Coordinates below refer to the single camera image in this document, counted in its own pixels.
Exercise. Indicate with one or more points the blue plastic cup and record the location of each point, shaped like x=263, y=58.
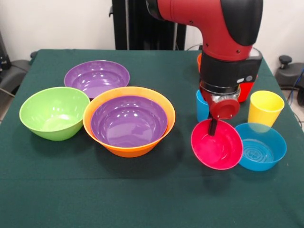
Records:
x=202, y=109

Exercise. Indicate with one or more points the large orange plastic bowl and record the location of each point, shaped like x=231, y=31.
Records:
x=129, y=152

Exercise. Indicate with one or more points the green plastic bowl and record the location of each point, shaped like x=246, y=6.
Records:
x=54, y=114

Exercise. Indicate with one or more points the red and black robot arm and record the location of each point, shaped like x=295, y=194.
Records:
x=225, y=35

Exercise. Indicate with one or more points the black padded chair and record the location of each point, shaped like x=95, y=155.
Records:
x=14, y=73

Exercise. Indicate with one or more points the dark green tablecloth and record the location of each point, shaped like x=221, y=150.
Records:
x=152, y=190

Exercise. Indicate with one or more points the purple plastic bowl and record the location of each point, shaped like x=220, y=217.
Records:
x=96, y=76
x=129, y=121

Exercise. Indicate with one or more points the yellow plastic cup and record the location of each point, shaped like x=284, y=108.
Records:
x=263, y=111

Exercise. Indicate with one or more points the pink plastic bowl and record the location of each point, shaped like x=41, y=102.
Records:
x=218, y=149

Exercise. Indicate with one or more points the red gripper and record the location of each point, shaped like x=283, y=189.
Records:
x=225, y=109

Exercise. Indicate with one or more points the small red-orange plastic bowl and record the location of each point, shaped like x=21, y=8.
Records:
x=199, y=63

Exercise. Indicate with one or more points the red plastic cup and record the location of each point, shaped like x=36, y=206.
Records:
x=247, y=92

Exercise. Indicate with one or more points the blue plastic bowl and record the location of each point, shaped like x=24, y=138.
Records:
x=263, y=152

